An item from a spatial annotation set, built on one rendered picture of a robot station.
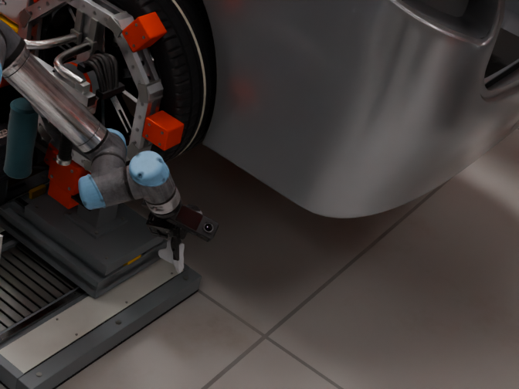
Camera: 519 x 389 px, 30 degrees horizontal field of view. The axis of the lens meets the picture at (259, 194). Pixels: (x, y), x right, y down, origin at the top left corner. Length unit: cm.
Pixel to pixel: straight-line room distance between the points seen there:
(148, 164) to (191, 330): 151
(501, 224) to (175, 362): 187
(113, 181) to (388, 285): 207
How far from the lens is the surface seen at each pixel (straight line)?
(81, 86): 269
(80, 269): 335
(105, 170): 208
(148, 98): 279
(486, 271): 425
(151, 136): 283
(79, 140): 213
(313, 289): 378
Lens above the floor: 239
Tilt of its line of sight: 35 degrees down
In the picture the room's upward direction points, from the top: 17 degrees clockwise
